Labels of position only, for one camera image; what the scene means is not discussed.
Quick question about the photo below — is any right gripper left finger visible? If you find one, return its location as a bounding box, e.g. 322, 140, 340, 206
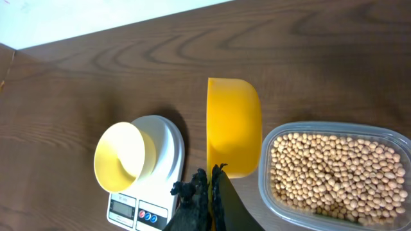
163, 168, 212, 231

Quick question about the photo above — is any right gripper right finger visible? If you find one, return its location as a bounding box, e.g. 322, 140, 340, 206
211, 164, 264, 231

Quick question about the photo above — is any yellow measuring scoop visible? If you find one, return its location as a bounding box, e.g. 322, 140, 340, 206
206, 78, 262, 218

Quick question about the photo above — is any white kitchen scale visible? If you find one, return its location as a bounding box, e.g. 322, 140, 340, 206
107, 115, 184, 231

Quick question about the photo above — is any yellow bowl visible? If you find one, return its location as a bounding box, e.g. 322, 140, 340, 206
94, 122, 158, 193

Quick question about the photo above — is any clear container of soybeans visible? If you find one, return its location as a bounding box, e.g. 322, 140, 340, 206
258, 121, 410, 230

